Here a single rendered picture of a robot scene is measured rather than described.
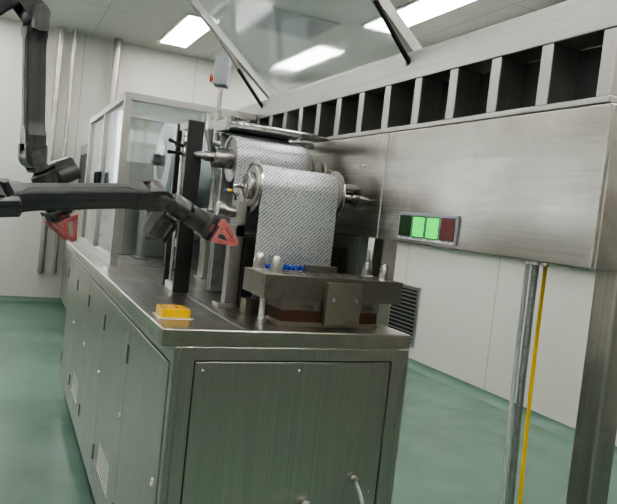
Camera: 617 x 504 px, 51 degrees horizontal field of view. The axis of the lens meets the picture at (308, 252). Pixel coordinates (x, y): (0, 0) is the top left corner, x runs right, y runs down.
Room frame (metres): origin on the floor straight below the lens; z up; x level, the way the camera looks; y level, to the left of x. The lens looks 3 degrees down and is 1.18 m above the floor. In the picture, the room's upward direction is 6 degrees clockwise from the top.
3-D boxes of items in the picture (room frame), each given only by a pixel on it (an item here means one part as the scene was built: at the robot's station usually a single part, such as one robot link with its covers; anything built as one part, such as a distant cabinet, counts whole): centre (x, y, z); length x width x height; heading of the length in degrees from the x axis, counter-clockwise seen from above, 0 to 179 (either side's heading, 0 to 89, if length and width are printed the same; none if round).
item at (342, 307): (1.67, -0.10, 0.96); 0.10 x 0.03 x 0.11; 115
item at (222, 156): (2.06, 0.30, 1.33); 0.06 x 0.06 x 0.06; 25
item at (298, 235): (1.84, 0.04, 1.11); 0.23 x 0.01 x 0.18; 115
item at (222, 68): (2.36, 0.38, 1.66); 0.07 x 0.07 x 0.10; 0
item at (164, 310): (1.60, 0.32, 0.91); 0.07 x 0.07 x 0.02; 25
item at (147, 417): (2.72, 0.53, 0.43); 2.52 x 0.64 x 0.86; 25
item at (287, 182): (2.01, 0.12, 1.16); 0.39 x 0.23 x 0.51; 25
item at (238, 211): (1.86, 0.22, 1.05); 0.06 x 0.05 x 0.31; 115
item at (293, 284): (1.75, -0.05, 1.00); 0.40 x 0.16 x 0.06; 115
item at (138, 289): (2.71, 0.54, 0.88); 2.52 x 0.66 x 0.04; 25
